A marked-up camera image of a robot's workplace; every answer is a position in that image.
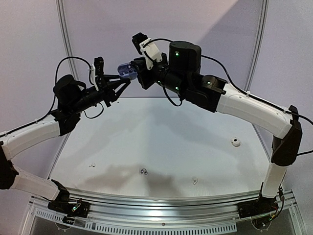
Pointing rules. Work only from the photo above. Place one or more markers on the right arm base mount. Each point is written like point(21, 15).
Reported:
point(259, 206)

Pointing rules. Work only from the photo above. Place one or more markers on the white earbud charging case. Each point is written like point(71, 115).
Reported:
point(235, 142)

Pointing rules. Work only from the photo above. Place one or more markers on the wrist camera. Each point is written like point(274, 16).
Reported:
point(148, 49)
point(96, 71)

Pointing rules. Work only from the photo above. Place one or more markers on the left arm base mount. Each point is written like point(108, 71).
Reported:
point(72, 208)

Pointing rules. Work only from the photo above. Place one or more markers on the silver ear-hook earbud pair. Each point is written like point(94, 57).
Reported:
point(144, 171)

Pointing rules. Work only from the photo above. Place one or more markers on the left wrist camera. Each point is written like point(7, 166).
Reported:
point(96, 71)

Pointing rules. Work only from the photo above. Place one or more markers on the front aluminium rail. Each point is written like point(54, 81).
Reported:
point(118, 208)

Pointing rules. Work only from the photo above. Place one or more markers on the aluminium frame post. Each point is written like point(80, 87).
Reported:
point(257, 44)
point(72, 59)

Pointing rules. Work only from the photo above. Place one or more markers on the right aluminium frame post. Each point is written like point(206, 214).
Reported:
point(257, 44)

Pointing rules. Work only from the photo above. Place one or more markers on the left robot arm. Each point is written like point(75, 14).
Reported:
point(73, 98)

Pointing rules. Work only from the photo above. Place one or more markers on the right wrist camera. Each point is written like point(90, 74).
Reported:
point(148, 49)

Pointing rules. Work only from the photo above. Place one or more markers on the perforated cable tray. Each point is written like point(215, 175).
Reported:
point(48, 223)

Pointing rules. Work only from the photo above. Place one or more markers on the left aluminium frame post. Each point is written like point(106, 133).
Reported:
point(72, 59)

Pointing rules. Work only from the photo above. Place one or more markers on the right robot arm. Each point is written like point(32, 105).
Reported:
point(179, 72)

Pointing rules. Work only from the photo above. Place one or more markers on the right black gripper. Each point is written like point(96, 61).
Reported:
point(143, 76)

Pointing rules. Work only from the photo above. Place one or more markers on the white earbud right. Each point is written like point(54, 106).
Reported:
point(195, 180)

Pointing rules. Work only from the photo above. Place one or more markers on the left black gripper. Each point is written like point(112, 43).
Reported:
point(106, 87)

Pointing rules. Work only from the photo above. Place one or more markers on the blue-grey earbud charging case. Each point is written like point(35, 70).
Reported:
point(127, 71)

